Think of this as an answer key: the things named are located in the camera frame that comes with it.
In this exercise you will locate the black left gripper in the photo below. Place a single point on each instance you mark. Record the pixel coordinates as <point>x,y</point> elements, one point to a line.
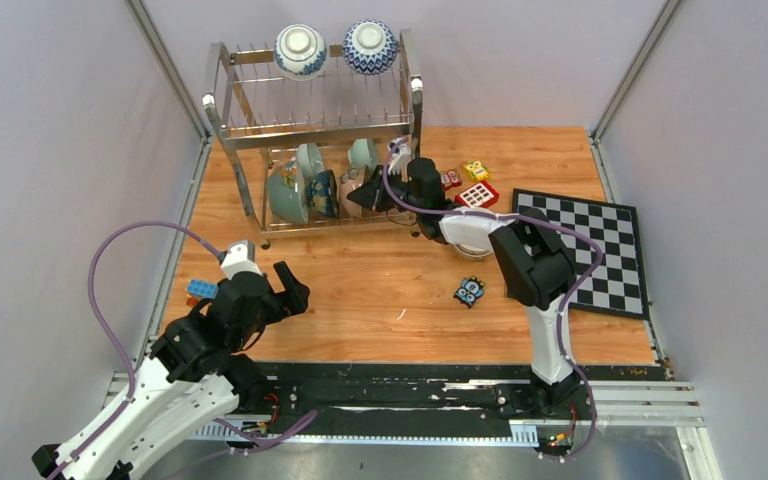
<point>292,300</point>

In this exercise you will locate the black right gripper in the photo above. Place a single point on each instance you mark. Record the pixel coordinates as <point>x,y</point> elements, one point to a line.
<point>368,196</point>

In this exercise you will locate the cream bowl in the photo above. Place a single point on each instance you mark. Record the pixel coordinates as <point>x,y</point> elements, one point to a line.
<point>472,253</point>

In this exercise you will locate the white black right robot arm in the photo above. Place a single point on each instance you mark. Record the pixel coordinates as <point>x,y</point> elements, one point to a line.
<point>537,267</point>

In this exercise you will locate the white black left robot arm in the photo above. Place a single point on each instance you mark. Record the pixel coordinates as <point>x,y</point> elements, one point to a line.
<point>195,372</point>

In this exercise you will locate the steel two-tier dish rack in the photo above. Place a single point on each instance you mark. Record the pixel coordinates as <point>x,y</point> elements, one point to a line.
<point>259,117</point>

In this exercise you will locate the small celadon cup right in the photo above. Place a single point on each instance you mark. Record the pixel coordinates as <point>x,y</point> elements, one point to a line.
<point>363,154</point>

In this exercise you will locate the small celadon cup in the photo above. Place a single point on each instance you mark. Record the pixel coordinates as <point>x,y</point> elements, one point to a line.
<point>363,154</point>
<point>310,160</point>

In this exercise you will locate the dark blue floral bowl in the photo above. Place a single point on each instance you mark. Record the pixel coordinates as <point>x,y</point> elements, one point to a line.
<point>321,194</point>

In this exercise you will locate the small celadon cup left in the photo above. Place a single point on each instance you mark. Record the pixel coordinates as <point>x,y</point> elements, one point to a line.
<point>310,160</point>

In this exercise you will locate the red owl toy block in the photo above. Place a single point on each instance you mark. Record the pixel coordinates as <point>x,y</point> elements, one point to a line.
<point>450,179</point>

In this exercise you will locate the blue orange toy car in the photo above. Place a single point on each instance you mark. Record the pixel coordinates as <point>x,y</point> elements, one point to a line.
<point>198,290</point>

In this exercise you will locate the yellow owl toy block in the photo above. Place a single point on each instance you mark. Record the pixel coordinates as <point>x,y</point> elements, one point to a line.
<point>476,171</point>

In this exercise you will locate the red calculator toy block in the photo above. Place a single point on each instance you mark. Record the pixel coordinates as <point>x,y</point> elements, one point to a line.
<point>478,195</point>

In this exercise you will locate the blue owl toy block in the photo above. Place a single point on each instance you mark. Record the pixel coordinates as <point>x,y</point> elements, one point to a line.
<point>470,291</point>

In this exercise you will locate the blue white patterned bowl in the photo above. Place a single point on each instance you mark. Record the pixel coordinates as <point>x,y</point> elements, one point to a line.
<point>369,47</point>

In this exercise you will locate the white blue floral bowl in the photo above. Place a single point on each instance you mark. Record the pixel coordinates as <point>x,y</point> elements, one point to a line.
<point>300,52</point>

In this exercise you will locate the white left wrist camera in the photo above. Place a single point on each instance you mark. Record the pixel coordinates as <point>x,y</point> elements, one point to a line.
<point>239,257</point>

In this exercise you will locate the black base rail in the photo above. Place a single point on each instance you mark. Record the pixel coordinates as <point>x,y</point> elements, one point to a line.
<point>452,405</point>

